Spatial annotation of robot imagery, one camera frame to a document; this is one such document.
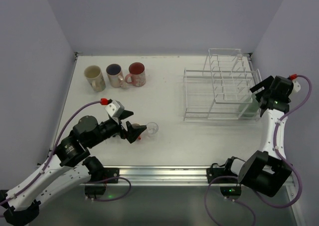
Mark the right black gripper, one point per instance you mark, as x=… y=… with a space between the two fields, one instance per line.
x=262 y=96

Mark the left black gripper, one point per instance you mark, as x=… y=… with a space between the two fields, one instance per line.
x=123 y=127

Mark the clear glass tumbler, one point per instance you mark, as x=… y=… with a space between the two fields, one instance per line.
x=152 y=129

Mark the mint green cup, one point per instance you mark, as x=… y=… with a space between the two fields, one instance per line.
x=251 y=109

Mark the pink mug with logo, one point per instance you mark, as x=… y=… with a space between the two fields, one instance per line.
x=137 y=75

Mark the pale pink glossy mug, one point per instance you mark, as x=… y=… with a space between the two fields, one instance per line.
x=115 y=76

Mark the cream floral mug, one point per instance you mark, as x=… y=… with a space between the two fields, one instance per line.
x=95 y=78

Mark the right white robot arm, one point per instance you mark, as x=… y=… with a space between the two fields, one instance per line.
x=266 y=170

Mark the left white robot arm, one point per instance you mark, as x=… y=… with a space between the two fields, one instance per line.
x=70 y=164

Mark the left black controller box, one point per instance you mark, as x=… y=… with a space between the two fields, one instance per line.
x=94 y=191

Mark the black controller box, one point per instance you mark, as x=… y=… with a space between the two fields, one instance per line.
x=94 y=191
x=231 y=191

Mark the right black controller box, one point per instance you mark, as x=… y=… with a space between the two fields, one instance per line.
x=231 y=191

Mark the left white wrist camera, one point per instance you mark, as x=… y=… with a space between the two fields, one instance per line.
x=113 y=108

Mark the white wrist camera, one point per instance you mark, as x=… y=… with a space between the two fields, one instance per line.
x=296 y=85
x=113 y=108

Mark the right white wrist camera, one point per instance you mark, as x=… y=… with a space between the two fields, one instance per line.
x=296 y=85

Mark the white wire dish rack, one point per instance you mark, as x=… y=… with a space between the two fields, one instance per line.
x=215 y=90

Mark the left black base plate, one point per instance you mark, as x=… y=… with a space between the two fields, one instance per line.
x=109 y=173

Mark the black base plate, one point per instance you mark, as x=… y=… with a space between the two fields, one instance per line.
x=216 y=170
x=109 y=173

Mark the aluminium mounting rail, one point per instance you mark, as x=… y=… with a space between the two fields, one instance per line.
x=164 y=175

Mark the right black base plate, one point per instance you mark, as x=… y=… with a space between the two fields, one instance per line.
x=216 y=170

